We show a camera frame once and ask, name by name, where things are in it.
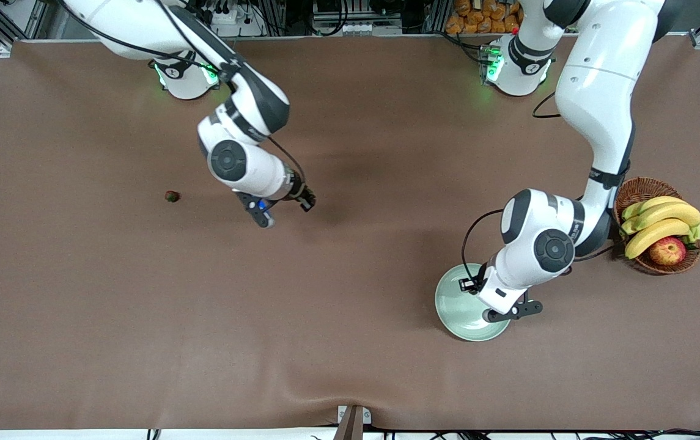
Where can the red strawberry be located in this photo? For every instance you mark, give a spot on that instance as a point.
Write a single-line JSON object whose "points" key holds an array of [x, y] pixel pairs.
{"points": [[172, 197]]}

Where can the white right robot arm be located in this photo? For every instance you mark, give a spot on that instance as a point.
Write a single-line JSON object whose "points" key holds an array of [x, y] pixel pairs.
{"points": [[142, 24]]}

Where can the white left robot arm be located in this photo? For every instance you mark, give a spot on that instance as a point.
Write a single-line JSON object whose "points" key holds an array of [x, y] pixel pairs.
{"points": [[606, 73]]}

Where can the pale green round plate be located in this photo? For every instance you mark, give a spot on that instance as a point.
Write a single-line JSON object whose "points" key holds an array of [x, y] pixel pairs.
{"points": [[460, 318]]}

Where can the small greenish yellow banana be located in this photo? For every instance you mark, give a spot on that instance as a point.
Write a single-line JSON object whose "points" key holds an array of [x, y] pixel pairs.
{"points": [[626, 228]]}

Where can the brown table cover cloth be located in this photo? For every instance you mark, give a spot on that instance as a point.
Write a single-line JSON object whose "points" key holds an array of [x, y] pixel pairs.
{"points": [[264, 366]]}

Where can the white terminal strip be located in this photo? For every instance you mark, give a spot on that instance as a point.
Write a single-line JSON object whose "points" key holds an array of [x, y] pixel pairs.
{"points": [[359, 28]]}

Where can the white power strip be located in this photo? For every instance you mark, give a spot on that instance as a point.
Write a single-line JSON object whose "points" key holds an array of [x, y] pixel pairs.
{"points": [[236, 18]]}

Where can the red yellow apple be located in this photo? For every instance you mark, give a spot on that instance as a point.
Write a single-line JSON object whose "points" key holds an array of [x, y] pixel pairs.
{"points": [[667, 252]]}

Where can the brown wicker basket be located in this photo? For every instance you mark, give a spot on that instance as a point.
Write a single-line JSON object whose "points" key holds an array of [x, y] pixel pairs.
{"points": [[646, 186]]}

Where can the pile of orange bread rolls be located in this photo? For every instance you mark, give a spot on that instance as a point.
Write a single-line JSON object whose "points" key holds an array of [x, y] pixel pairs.
{"points": [[478, 24]]}

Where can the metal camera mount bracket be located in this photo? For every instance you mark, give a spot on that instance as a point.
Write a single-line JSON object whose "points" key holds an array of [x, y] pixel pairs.
{"points": [[353, 425]]}

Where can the silver aluminium frame rail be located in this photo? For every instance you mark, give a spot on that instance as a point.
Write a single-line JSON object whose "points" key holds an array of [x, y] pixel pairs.
{"points": [[38, 18]]}

